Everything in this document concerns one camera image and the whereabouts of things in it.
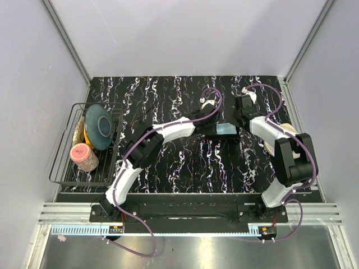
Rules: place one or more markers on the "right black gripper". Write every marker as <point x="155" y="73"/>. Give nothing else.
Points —
<point x="234" y="121"/>

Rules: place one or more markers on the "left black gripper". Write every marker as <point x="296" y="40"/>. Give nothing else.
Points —
<point x="212" y="131"/>

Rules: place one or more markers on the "light blue cloth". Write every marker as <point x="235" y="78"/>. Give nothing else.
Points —
<point x="225" y="129"/>

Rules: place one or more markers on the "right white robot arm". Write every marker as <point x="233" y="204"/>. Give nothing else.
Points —
<point x="294" y="160"/>

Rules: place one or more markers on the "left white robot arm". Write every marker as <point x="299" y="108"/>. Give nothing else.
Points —
<point x="144" y="146"/>

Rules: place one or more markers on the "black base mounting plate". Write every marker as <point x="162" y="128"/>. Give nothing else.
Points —
<point x="232" y="207"/>

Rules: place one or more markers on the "blue ceramic plate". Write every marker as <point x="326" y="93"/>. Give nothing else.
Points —
<point x="99" y="127"/>

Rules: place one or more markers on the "yellow plate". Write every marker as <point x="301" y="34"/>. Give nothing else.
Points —
<point x="87" y="141"/>

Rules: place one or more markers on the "pink patterned cup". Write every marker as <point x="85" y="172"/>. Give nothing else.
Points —
<point x="84" y="157"/>

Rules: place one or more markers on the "woven beige plate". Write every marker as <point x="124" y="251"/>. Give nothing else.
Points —
<point x="78" y="136"/>

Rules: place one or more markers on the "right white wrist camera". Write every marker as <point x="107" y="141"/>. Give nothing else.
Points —
<point x="251" y="94"/>

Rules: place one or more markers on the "black wire dish rack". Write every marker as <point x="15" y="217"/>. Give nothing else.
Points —
<point x="65" y="172"/>

